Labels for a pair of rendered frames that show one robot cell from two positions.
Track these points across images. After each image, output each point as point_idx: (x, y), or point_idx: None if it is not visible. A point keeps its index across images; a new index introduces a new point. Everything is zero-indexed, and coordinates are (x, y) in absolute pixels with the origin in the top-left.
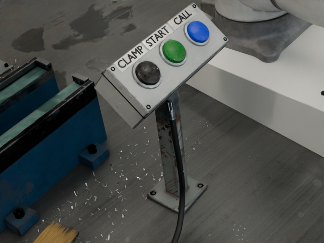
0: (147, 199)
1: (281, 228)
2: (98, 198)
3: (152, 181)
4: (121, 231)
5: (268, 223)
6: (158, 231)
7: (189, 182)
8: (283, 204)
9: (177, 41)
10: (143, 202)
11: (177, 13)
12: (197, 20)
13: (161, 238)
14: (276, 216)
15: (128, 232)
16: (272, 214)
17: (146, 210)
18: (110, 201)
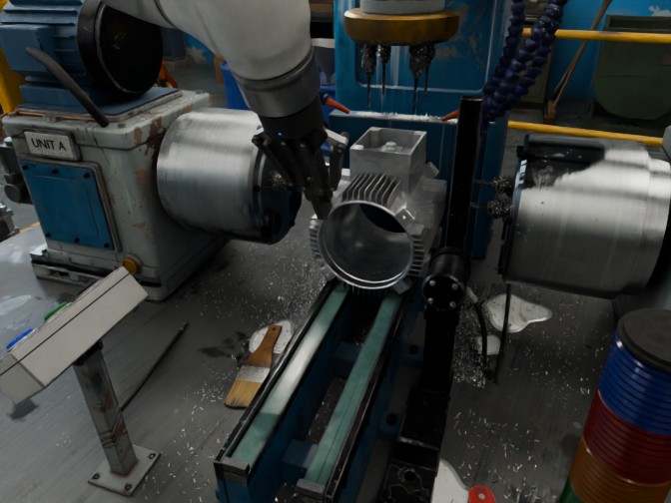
0: (160, 452)
1: (18, 452)
2: (215, 442)
3: (155, 475)
4: (183, 416)
5: (31, 454)
6: (146, 424)
7: (109, 478)
8: (5, 479)
9: (49, 318)
10: (163, 448)
11: (37, 332)
12: (15, 344)
13: (143, 418)
14: (19, 463)
15: (175, 416)
16: (23, 465)
17: (160, 440)
18: (201, 441)
